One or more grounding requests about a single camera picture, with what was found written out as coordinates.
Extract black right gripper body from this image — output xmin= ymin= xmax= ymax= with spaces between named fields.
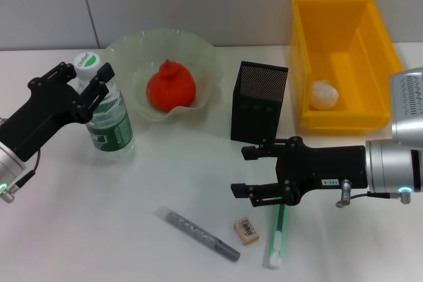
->
xmin=275 ymin=135 xmax=369 ymax=207

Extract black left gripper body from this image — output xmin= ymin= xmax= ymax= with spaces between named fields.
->
xmin=0 ymin=78 xmax=91 ymax=161

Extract clear green-label water bottle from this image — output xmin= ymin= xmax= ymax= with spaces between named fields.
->
xmin=73 ymin=51 xmax=137 ymax=166

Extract white paper ball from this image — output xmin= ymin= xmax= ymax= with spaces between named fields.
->
xmin=310 ymin=79 xmax=340 ymax=111

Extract black mesh pen holder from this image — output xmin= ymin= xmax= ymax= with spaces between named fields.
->
xmin=230 ymin=60 xmax=289 ymax=147

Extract beige eraser with barcode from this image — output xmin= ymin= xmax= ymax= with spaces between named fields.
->
xmin=233 ymin=217 xmax=260 ymax=246

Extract green utility knife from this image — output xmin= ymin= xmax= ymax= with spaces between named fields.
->
xmin=263 ymin=204 xmax=288 ymax=269

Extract grey glitter pen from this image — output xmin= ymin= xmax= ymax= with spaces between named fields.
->
xmin=153 ymin=207 xmax=241 ymax=262

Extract pale green glass fruit bowl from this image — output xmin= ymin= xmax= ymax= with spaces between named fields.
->
xmin=105 ymin=27 xmax=223 ymax=123

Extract yellow plastic bin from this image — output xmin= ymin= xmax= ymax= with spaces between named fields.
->
xmin=290 ymin=0 xmax=404 ymax=130

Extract right gripper cable with plug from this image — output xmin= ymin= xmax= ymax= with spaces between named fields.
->
xmin=335 ymin=179 xmax=412 ymax=209

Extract gripper cable with plug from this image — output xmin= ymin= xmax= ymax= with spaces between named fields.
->
xmin=6 ymin=149 xmax=42 ymax=194
xmin=335 ymin=179 xmax=412 ymax=209

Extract left gripper cable with plug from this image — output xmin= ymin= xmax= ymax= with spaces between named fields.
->
xmin=6 ymin=149 xmax=42 ymax=194

